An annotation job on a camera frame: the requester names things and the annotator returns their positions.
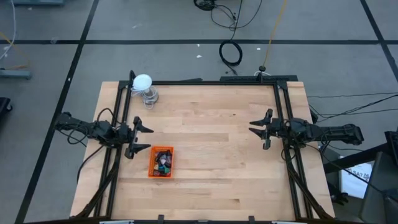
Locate dark grey chair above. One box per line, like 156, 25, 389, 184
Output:
360, 151, 398, 224

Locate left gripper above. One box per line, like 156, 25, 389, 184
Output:
118, 116, 154, 160

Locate thin black floor cable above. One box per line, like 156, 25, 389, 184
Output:
307, 92, 398, 99
326, 94, 398, 119
326, 108, 398, 116

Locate black looped floor cable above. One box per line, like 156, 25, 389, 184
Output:
210, 0, 264, 32

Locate white labelled box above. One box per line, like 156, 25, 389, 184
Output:
340, 161, 373, 200

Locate white mushroom-shaped lamp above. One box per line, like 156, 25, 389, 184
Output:
132, 73, 159, 105

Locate grey floor rail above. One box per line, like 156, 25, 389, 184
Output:
0, 68, 34, 80

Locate yellow hanging cable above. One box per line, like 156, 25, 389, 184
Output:
259, 0, 289, 72

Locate orange plastic basket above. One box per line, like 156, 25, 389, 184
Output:
147, 145, 175, 179

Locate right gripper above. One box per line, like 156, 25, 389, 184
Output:
249, 108, 289, 150

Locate black tripod foot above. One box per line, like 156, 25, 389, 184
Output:
329, 183, 351, 206

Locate black floor equipment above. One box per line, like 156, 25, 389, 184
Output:
0, 96, 13, 125

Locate white floor cable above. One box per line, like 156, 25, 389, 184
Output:
0, 0, 17, 62

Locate grey floor platform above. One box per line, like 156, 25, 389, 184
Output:
12, 0, 66, 7

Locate white coiled cable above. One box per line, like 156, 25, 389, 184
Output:
130, 86, 158, 110

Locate black metal table frame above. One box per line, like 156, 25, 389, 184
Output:
72, 70, 336, 224

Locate black stand beam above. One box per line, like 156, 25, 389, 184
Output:
323, 141, 398, 175

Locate black cable bundle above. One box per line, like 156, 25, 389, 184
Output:
193, 0, 217, 12

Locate black coiled hanging cable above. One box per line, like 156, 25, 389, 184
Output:
218, 0, 244, 77

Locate black arm base cable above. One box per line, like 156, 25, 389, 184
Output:
76, 144, 105, 184

